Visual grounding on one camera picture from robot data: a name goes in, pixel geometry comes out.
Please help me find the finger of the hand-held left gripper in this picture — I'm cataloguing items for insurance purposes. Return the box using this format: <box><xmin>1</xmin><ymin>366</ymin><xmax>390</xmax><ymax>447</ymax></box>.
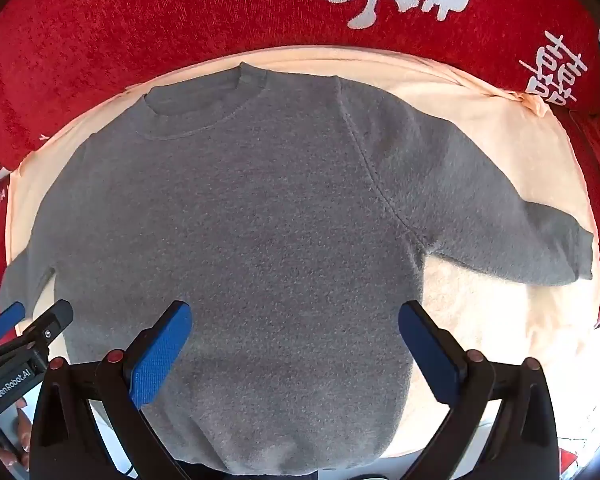
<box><xmin>0</xmin><ymin>302</ymin><xmax>27</xmax><ymax>348</ymax></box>
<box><xmin>10</xmin><ymin>300</ymin><xmax>75</xmax><ymax>361</ymax></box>

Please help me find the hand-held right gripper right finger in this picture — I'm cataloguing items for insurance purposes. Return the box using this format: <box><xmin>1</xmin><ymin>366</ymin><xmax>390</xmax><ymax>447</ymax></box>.
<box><xmin>397</xmin><ymin>301</ymin><xmax>561</xmax><ymax>480</ymax></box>

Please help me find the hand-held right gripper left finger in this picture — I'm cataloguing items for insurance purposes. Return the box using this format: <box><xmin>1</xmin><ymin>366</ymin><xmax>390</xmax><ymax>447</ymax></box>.
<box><xmin>30</xmin><ymin>301</ymin><xmax>194</xmax><ymax>480</ymax></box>

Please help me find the grey knit sweater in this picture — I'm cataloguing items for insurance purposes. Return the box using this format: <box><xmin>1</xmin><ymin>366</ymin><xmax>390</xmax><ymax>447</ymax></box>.
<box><xmin>0</xmin><ymin>61</ymin><xmax>594</xmax><ymax>476</ymax></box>

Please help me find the person's left hand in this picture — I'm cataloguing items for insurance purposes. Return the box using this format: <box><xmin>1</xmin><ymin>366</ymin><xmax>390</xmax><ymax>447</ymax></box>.
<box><xmin>0</xmin><ymin>395</ymin><xmax>33</xmax><ymax>468</ymax></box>

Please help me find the cream cloth mat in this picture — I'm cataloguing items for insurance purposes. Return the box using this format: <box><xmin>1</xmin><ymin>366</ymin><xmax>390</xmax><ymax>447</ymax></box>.
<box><xmin>5</xmin><ymin>46</ymin><xmax>600</xmax><ymax>461</ymax></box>

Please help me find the red printed blanket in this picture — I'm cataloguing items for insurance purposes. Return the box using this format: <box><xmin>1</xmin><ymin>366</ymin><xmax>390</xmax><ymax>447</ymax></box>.
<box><xmin>0</xmin><ymin>0</ymin><xmax>600</xmax><ymax>331</ymax></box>

